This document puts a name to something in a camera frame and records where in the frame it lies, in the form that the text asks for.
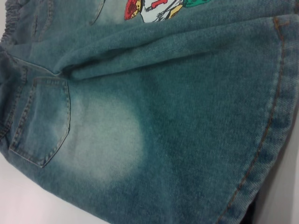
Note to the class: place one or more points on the blue denim shorts cartoon print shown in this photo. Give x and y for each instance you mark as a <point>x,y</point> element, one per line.
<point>163,140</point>

